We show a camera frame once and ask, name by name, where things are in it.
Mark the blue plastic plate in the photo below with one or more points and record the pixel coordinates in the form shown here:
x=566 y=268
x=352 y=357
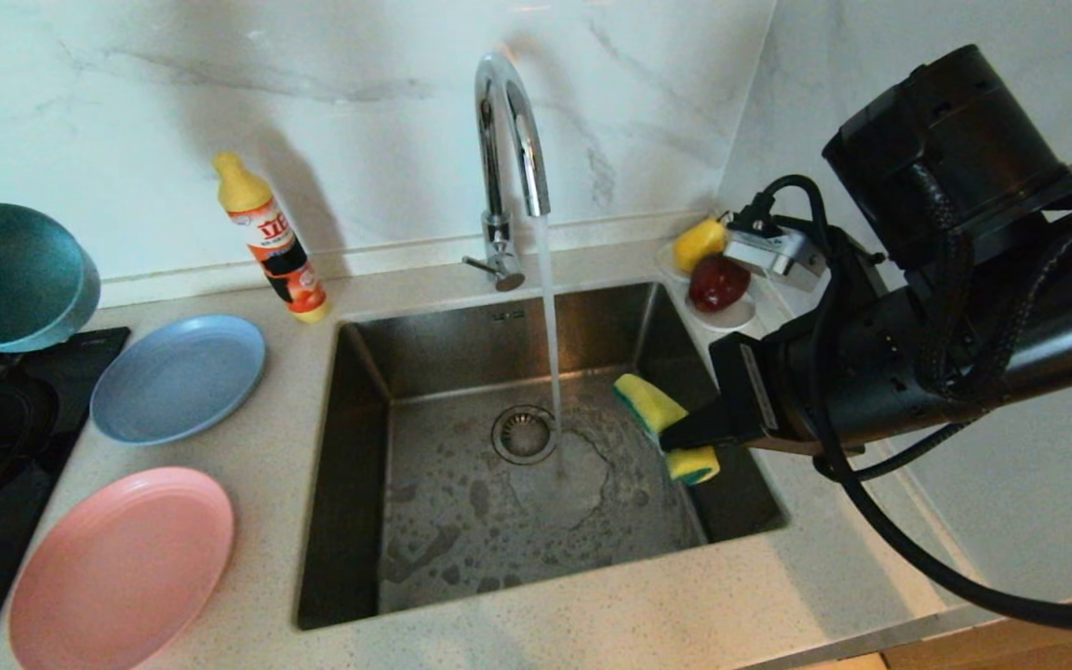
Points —
x=173 y=381

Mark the teal plastic bowl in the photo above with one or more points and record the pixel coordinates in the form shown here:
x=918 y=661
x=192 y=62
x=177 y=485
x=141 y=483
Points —
x=15 y=270

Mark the yellow pear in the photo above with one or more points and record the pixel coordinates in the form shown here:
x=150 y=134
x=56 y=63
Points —
x=696 y=244

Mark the pink plastic plate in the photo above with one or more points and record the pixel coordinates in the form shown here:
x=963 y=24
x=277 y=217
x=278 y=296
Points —
x=119 y=572

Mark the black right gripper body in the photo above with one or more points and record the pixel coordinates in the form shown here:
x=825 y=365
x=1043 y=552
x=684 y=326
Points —
x=880 y=372

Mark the black induction cooktop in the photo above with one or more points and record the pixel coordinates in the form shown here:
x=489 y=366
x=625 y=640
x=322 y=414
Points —
x=80 y=363

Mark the yellow-capped orange dish soap bottle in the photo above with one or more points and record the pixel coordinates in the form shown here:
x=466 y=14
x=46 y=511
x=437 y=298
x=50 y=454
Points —
x=277 y=251

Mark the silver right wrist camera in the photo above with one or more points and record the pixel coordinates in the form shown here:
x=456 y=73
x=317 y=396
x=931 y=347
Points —
x=778 y=256

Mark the yellow green sponge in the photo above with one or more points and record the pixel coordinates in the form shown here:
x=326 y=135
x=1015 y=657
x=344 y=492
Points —
x=648 y=400

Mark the dark red apple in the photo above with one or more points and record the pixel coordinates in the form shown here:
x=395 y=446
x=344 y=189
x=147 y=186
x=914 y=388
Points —
x=718 y=284

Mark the wooden cabinet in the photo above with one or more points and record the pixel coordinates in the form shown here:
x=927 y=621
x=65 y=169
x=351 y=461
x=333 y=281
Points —
x=1038 y=651

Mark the stainless steel sink basin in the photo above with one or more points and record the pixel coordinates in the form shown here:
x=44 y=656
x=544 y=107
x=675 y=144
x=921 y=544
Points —
x=462 y=540

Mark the small white saucer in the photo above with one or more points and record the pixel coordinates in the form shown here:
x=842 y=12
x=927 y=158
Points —
x=730 y=321
x=664 y=262

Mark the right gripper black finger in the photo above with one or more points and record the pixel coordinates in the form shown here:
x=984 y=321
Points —
x=713 y=428

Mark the chrome gooseneck faucet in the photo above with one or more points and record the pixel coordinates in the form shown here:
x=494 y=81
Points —
x=494 y=186

